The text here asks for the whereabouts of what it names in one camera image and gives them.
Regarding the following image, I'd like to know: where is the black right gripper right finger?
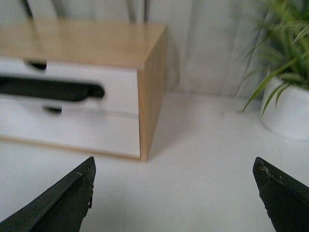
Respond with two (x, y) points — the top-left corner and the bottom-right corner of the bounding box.
(253, 157), (309, 232)

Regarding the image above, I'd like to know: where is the wooden drawer cabinet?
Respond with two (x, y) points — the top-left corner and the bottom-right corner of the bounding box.
(0, 19), (167, 160)

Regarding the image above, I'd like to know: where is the white plant pot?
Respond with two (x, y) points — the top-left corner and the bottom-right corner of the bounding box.
(260, 77), (309, 141)

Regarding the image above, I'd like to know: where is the white drawer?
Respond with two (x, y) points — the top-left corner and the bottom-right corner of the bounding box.
(0, 103), (140, 159)
(0, 57), (139, 115)

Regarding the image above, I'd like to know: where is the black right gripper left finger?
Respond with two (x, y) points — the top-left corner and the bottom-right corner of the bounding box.
(0, 157), (96, 232)

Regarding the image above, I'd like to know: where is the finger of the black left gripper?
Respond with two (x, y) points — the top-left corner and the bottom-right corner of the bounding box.
(0, 76), (105, 102)

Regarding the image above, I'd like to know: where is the green leafy plant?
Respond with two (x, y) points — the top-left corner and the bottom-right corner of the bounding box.
(245, 0), (309, 112)

